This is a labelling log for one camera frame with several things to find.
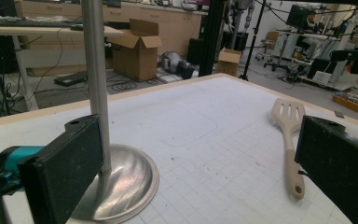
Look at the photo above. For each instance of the black speaker box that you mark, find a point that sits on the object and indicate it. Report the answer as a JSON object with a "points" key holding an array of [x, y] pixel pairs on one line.
{"points": [[195, 51]]}

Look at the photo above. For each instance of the small cardboard box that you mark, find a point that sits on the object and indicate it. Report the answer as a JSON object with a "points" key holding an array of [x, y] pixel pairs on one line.
{"points": [[229, 62]]}

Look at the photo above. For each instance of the white desk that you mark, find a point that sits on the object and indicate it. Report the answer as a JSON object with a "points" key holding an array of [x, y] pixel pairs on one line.
{"points": [[43, 30]]}

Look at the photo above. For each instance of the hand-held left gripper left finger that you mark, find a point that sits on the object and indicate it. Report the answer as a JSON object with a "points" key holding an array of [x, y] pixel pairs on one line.
{"points": [[62, 168]]}

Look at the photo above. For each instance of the black monitor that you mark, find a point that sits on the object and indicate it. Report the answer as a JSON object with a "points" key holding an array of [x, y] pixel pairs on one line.
{"points": [[298, 15]]}

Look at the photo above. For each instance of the grey bag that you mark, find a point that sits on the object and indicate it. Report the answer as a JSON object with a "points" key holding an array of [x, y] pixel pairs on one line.
{"points": [[171, 60]]}

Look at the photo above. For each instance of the black tripod stand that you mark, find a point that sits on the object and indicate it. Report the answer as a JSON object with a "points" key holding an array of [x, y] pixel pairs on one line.
{"points": [[254, 40]]}

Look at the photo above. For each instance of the beige cabinet row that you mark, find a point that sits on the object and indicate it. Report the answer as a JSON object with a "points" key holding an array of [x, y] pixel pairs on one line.
{"points": [[174, 28]]}

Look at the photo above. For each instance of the large open cardboard box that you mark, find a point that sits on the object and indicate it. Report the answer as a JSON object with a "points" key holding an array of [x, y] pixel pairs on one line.
{"points": [[136, 56]]}

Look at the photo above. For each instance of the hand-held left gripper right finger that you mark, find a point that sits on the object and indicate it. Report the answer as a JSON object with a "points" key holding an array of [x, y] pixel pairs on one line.
{"points": [[338, 168]]}

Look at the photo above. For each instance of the black square post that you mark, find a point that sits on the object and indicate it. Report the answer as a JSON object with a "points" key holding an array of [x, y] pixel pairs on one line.
{"points": [[211, 37]]}

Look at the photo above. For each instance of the beige slotted spatula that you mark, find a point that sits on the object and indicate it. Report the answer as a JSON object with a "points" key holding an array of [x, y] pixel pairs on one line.
{"points": [[293, 177]]}

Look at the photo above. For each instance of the yellow tray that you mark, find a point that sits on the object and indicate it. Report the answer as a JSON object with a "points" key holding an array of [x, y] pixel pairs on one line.
{"points": [[352, 104]]}

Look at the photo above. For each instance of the flat black device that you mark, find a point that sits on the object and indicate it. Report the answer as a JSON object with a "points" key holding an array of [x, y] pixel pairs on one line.
{"points": [[71, 78]]}

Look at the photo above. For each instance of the office chair base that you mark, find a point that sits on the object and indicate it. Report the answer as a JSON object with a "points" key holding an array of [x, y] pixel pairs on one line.
{"points": [[276, 63]]}

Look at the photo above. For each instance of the silver metal stand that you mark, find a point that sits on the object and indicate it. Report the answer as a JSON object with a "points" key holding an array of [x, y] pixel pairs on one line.
{"points": [[94, 62]]}

